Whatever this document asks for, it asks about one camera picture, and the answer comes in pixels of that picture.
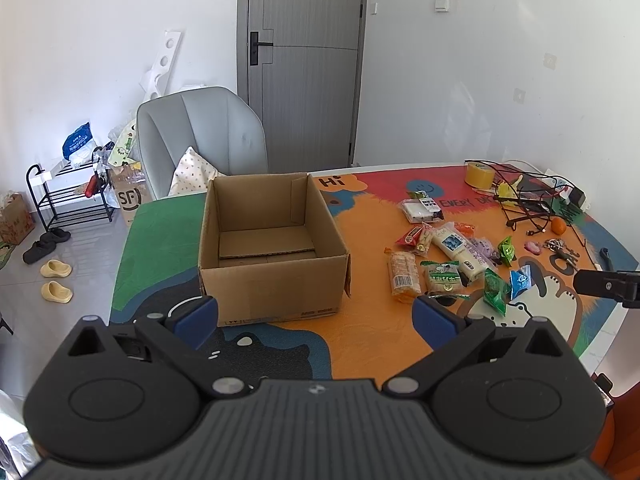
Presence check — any green label snack pack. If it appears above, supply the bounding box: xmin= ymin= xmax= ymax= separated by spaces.
xmin=420 ymin=261 xmax=470 ymax=299

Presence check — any rice cracker pack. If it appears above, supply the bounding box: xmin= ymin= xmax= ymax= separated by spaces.
xmin=387 ymin=250 xmax=422 ymax=304

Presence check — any green candy pack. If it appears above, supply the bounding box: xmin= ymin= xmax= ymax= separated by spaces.
xmin=484 ymin=269 xmax=511 ymax=316

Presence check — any long white blue snack pack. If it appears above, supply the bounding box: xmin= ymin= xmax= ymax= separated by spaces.
xmin=432 ymin=226 xmax=488 ymax=283

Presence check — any purple mochi snack pack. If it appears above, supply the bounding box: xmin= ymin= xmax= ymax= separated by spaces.
xmin=469 ymin=237 xmax=501 ymax=266

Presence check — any red sausage snack pack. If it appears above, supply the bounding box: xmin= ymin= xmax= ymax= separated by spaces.
xmin=396 ymin=223 xmax=435 ymax=257

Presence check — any blue triangular snack pack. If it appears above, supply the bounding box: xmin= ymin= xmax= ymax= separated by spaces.
xmin=510 ymin=264 xmax=533 ymax=301

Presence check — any white cake black label pack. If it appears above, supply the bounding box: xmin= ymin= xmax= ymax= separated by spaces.
xmin=399 ymin=197 xmax=444 ymax=224

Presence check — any key bunch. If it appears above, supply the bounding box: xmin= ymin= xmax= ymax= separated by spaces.
xmin=544 ymin=238 xmax=579 ymax=270

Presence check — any colourful cartoon table mat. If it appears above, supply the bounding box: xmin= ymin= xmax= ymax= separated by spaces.
xmin=111 ymin=166 xmax=624 ymax=380

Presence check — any small orange fruit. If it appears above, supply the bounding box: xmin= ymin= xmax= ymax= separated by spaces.
xmin=551 ymin=217 xmax=567 ymax=236

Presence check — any orange jelly pack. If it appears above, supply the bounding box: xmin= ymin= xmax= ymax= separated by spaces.
xmin=454 ymin=222 xmax=475 ymax=237

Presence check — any pink small toy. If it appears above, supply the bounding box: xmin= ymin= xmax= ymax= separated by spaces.
xmin=524 ymin=240 xmax=541 ymax=256

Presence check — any small green snack pack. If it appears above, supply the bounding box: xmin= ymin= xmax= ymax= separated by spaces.
xmin=498 ymin=235 xmax=516 ymax=266

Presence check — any brown cardboard box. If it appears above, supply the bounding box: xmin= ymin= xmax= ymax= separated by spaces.
xmin=198 ymin=174 xmax=350 ymax=326

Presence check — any right yellow slipper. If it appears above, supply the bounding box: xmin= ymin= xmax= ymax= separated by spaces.
xmin=40 ymin=281 xmax=74 ymax=304

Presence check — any yellow slipper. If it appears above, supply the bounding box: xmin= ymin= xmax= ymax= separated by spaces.
xmin=40 ymin=281 xmax=74 ymax=304
xmin=40 ymin=259 xmax=73 ymax=278

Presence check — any white dotted cushion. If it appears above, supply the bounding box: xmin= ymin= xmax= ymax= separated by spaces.
xmin=168 ymin=146 xmax=222 ymax=197

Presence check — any SF cardboard box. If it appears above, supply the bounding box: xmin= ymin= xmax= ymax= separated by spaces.
xmin=110 ymin=162 xmax=153 ymax=228

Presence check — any left yellow slipper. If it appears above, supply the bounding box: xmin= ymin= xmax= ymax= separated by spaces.
xmin=40 ymin=259 xmax=73 ymax=278

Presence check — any yellow crumpled wrapper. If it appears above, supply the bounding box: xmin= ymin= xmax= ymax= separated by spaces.
xmin=495 ymin=176 xmax=523 ymax=206

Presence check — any yellow tape roll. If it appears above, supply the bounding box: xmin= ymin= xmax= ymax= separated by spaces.
xmin=464 ymin=162 xmax=496 ymax=191

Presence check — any black slippers pair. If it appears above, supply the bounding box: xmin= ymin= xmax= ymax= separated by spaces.
xmin=23 ymin=228 xmax=72 ymax=264

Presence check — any black shoe rack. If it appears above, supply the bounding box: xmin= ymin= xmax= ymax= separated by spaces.
xmin=25 ymin=156 xmax=115 ymax=231

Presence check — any grey armchair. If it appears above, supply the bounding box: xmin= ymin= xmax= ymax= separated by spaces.
xmin=136 ymin=87 xmax=268 ymax=198

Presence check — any small brown floor box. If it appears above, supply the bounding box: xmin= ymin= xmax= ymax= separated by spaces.
xmin=0 ymin=193 xmax=35 ymax=246

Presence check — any blue plastic bag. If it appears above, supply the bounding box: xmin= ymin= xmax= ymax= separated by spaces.
xmin=62 ymin=122 xmax=98 ymax=167

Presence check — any white board with holes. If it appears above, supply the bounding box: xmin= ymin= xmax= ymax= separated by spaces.
xmin=140 ymin=30 xmax=182 ymax=102

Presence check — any grey door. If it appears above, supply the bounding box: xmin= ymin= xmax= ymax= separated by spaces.
xmin=238 ymin=0 xmax=364 ymax=172

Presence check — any black wire stand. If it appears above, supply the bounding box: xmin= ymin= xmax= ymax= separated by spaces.
xmin=464 ymin=159 xmax=590 ymax=236

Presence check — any black door handle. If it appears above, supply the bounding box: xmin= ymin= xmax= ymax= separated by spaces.
xmin=250 ymin=32 xmax=274 ymax=66

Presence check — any white wall switch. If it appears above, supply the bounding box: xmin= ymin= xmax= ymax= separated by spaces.
xmin=434 ymin=0 xmax=450 ymax=13

